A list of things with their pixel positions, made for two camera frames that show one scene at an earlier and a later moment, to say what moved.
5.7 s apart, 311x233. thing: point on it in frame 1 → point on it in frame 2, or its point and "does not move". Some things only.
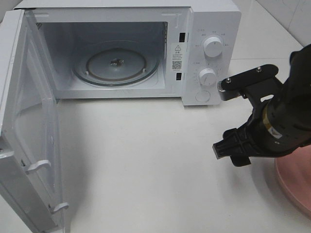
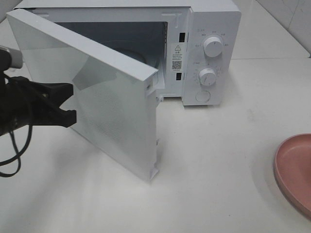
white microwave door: (30, 173) → (116, 101)
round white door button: (203, 95) does not move
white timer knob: (208, 77) does not move
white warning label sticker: (177, 57) does not move
